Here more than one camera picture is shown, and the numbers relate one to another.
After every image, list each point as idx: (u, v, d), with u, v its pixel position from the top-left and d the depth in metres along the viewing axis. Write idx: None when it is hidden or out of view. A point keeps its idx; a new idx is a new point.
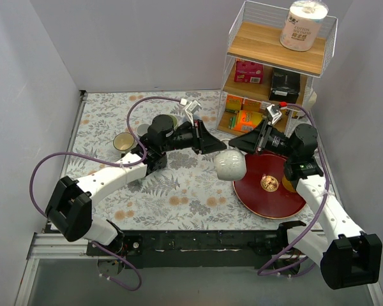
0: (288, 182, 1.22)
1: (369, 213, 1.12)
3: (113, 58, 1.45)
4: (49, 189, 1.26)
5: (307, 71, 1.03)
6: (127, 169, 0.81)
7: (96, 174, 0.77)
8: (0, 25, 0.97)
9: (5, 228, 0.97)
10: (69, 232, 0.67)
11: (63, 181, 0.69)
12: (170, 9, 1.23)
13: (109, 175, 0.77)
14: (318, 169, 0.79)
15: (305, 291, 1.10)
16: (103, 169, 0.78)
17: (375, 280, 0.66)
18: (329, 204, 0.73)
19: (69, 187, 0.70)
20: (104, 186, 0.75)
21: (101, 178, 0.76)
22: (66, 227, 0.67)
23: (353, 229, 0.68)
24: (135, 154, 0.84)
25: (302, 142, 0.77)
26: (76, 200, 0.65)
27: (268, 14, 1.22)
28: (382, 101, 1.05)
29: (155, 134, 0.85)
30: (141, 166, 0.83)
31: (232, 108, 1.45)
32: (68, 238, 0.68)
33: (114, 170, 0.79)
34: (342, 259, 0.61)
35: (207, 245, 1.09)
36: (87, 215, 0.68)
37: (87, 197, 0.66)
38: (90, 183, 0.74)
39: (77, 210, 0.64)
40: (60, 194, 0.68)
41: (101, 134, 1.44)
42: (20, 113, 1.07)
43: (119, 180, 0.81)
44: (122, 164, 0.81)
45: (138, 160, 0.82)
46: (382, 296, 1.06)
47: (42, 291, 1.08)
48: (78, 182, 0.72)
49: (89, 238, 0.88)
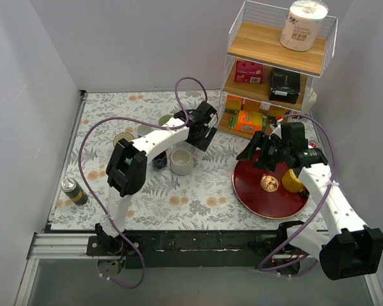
0: (288, 182, 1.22)
1: (370, 214, 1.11)
3: (113, 58, 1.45)
4: (49, 188, 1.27)
5: (307, 71, 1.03)
6: (172, 132, 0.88)
7: (146, 136, 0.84)
8: (0, 25, 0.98)
9: (4, 227, 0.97)
10: (128, 185, 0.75)
11: (122, 141, 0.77)
12: (170, 9, 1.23)
13: (159, 137, 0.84)
14: (322, 156, 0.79)
15: (305, 292, 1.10)
16: (152, 132, 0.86)
17: (373, 271, 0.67)
18: (332, 195, 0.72)
19: (127, 148, 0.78)
20: (155, 146, 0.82)
21: (152, 139, 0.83)
22: (126, 181, 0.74)
23: (357, 222, 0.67)
24: (177, 120, 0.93)
25: (290, 127, 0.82)
26: (134, 158, 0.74)
27: (267, 14, 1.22)
28: (382, 100, 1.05)
29: (207, 106, 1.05)
30: (184, 129, 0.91)
31: (232, 108, 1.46)
32: (126, 191, 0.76)
33: (162, 132, 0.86)
34: (343, 254, 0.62)
35: (207, 245, 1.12)
36: (143, 171, 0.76)
37: (143, 155, 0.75)
38: (144, 143, 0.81)
39: (137, 166, 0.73)
40: (119, 153, 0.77)
41: (101, 134, 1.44)
42: (21, 113, 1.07)
43: (166, 142, 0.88)
44: (168, 127, 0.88)
45: (182, 123, 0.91)
46: None
47: (41, 291, 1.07)
48: (133, 143, 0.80)
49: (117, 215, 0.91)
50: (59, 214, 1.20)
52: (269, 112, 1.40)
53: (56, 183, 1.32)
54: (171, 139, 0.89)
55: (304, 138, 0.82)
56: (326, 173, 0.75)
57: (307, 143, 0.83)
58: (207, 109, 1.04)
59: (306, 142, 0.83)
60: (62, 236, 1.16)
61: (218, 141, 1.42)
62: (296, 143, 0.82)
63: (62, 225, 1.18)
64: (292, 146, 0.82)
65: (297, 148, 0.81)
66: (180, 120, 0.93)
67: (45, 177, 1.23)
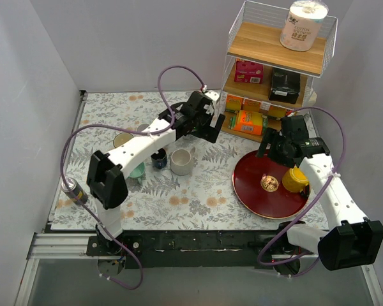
0: (288, 182, 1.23)
1: (370, 213, 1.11)
3: (113, 58, 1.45)
4: (49, 188, 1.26)
5: (307, 71, 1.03)
6: (155, 138, 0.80)
7: (124, 145, 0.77)
8: (0, 24, 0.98)
9: (4, 227, 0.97)
10: (110, 200, 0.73)
11: (96, 155, 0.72)
12: (170, 9, 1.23)
13: (137, 146, 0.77)
14: (324, 146, 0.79)
15: (305, 291, 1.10)
16: (131, 139, 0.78)
17: (371, 262, 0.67)
18: (332, 186, 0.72)
19: (102, 160, 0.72)
20: (134, 157, 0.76)
21: (131, 149, 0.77)
22: (105, 196, 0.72)
23: (357, 214, 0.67)
24: (162, 120, 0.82)
25: (288, 119, 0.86)
26: (108, 174, 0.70)
27: (267, 14, 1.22)
28: None
29: (198, 99, 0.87)
30: (170, 132, 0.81)
31: (232, 108, 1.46)
32: (108, 205, 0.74)
33: (142, 139, 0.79)
34: (342, 245, 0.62)
35: (207, 245, 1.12)
36: (122, 184, 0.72)
37: (117, 171, 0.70)
38: (121, 155, 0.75)
39: (112, 183, 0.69)
40: (95, 167, 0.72)
41: (101, 134, 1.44)
42: (20, 113, 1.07)
43: (149, 149, 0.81)
44: (150, 132, 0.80)
45: (167, 126, 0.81)
46: (382, 296, 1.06)
47: (41, 291, 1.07)
48: (109, 155, 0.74)
49: (107, 222, 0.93)
50: (59, 214, 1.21)
52: (270, 111, 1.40)
53: (56, 183, 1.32)
54: (154, 145, 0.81)
55: (304, 129, 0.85)
56: (327, 164, 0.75)
57: (308, 135, 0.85)
58: (199, 102, 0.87)
59: (307, 134, 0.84)
60: (62, 236, 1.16)
61: (218, 141, 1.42)
62: (296, 133, 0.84)
63: (61, 225, 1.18)
64: (292, 137, 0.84)
65: (298, 139, 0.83)
66: (166, 122, 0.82)
67: (45, 177, 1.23)
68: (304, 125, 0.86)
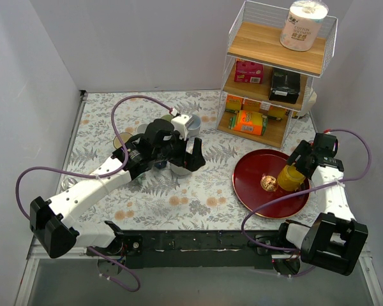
0: (283, 180, 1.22)
1: (371, 213, 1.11)
3: (113, 58, 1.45)
4: (49, 189, 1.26)
5: (307, 71, 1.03)
6: (104, 181, 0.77)
7: (69, 191, 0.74)
8: (0, 24, 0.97)
9: (4, 228, 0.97)
10: (51, 252, 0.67)
11: (36, 203, 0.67)
12: (170, 9, 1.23)
13: (83, 191, 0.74)
14: (341, 165, 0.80)
15: (305, 291, 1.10)
16: (76, 185, 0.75)
17: (346, 271, 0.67)
18: (332, 190, 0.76)
19: (43, 208, 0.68)
20: (78, 204, 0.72)
21: (75, 196, 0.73)
22: (47, 246, 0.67)
23: (346, 214, 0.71)
24: (114, 160, 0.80)
25: (320, 134, 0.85)
26: (48, 225, 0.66)
27: (267, 14, 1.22)
28: None
29: (155, 132, 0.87)
30: (122, 173, 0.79)
31: (232, 108, 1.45)
32: (51, 257, 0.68)
33: (90, 183, 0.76)
34: (320, 232, 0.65)
35: (207, 245, 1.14)
36: (65, 235, 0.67)
37: (57, 221, 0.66)
38: (63, 202, 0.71)
39: (50, 233, 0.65)
40: (34, 216, 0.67)
41: (101, 134, 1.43)
42: (21, 113, 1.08)
43: (97, 193, 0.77)
44: (99, 174, 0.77)
45: (118, 167, 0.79)
46: None
47: (41, 292, 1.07)
48: (50, 203, 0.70)
49: (85, 244, 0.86)
50: None
52: (269, 111, 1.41)
53: (56, 183, 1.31)
54: (105, 189, 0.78)
55: (331, 148, 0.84)
56: (336, 175, 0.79)
57: (333, 155, 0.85)
58: (155, 136, 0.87)
59: (334, 153, 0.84)
60: None
61: (218, 141, 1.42)
62: (322, 150, 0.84)
63: None
64: (316, 152, 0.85)
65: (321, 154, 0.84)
66: (119, 160, 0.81)
67: (45, 177, 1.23)
68: (334, 145, 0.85)
